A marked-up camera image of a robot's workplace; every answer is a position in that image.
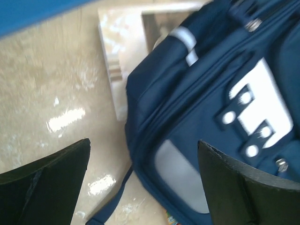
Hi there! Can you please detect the white coffee photo book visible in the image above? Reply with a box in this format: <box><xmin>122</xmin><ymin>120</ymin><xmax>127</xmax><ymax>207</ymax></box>
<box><xmin>98</xmin><ymin>0</ymin><xmax>204</xmax><ymax>121</ymax></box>

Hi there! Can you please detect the navy blue student backpack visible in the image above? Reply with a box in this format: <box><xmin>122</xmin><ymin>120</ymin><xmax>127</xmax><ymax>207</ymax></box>
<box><xmin>88</xmin><ymin>0</ymin><xmax>300</xmax><ymax>225</ymax></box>

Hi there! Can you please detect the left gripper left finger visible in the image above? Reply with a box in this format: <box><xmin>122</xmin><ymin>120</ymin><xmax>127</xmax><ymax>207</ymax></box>
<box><xmin>0</xmin><ymin>138</ymin><xmax>90</xmax><ymax>225</ymax></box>

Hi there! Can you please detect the blue shelf unit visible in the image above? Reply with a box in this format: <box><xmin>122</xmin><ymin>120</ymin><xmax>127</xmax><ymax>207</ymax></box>
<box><xmin>0</xmin><ymin>0</ymin><xmax>94</xmax><ymax>39</ymax></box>

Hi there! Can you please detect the orange treehouse book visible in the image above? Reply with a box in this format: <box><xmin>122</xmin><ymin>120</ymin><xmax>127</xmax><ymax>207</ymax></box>
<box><xmin>166</xmin><ymin>211</ymin><xmax>178</xmax><ymax>225</ymax></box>

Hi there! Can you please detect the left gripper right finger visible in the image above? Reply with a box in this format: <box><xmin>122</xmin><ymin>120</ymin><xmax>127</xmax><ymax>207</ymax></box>
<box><xmin>198</xmin><ymin>141</ymin><xmax>300</xmax><ymax>225</ymax></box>

